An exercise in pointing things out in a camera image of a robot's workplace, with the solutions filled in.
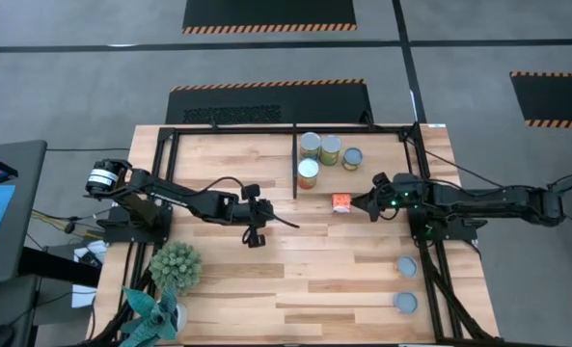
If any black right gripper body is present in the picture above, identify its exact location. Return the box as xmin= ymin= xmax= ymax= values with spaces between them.
xmin=370 ymin=172 xmax=415 ymax=224

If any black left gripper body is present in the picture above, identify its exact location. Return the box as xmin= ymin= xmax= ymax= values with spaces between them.
xmin=228 ymin=192 xmax=276 ymax=227

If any small can orange label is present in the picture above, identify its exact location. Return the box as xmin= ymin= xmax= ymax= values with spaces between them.
xmin=331 ymin=192 xmax=353 ymax=215

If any small can pale label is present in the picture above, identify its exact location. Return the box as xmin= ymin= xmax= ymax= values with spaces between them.
xmin=340 ymin=147 xmax=365 ymax=173

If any large can orange label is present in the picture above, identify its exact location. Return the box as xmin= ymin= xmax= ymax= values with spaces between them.
xmin=296 ymin=157 xmax=321 ymax=191

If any large can yellow-green label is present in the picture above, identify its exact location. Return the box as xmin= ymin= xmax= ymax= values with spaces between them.
xmin=319 ymin=134 xmax=343 ymax=168

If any small can red label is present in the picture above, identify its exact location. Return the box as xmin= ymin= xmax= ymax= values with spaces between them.
xmin=394 ymin=254 xmax=419 ymax=280

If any large can green blue label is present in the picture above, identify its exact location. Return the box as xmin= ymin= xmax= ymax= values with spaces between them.
xmin=299 ymin=131 xmax=322 ymax=160

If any small can yellow label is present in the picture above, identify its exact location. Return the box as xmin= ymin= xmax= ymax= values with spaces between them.
xmin=393 ymin=291 xmax=419 ymax=315

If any black shelf side bar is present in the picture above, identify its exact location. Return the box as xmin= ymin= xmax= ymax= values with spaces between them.
xmin=291 ymin=122 xmax=299 ymax=200

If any green succulent plant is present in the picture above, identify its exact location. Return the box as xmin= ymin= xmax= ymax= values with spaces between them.
xmin=148 ymin=240 xmax=204 ymax=296

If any white plant pot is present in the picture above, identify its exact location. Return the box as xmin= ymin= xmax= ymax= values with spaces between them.
xmin=175 ymin=302 xmax=189 ymax=334

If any black mat hazard stripe edge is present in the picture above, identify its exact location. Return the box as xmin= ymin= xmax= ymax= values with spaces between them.
xmin=164 ymin=78 xmax=374 ymax=125
xmin=182 ymin=0 xmax=358 ymax=35
xmin=509 ymin=70 xmax=572 ymax=130

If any teal leaf plant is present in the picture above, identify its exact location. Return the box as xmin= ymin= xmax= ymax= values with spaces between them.
xmin=120 ymin=284 xmax=180 ymax=347

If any white paper sheet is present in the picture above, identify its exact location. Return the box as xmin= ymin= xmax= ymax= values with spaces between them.
xmin=71 ymin=283 xmax=98 ymax=309

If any thin black cable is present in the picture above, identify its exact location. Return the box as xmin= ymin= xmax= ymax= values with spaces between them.
xmin=264 ymin=209 xmax=301 ymax=229

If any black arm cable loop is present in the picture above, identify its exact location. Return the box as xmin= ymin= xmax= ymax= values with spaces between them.
xmin=188 ymin=175 xmax=248 ymax=194

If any black metal frame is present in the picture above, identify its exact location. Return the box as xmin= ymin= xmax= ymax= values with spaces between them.
xmin=295 ymin=132 xmax=412 ymax=197

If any long black cable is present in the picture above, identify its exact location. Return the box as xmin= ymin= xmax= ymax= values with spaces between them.
xmin=410 ymin=137 xmax=506 ymax=189

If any black aluminium station frame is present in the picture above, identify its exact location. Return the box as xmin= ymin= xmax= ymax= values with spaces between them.
xmin=80 ymin=120 xmax=504 ymax=347

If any yellow cable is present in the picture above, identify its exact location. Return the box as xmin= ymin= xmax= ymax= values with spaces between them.
xmin=30 ymin=209 xmax=108 ymax=241

